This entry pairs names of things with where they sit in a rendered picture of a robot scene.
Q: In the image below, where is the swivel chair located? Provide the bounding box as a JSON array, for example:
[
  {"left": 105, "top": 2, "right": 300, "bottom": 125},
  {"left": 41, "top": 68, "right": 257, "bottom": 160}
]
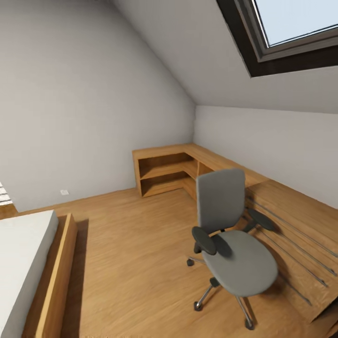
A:
[{"left": 187, "top": 168, "right": 278, "bottom": 330}]

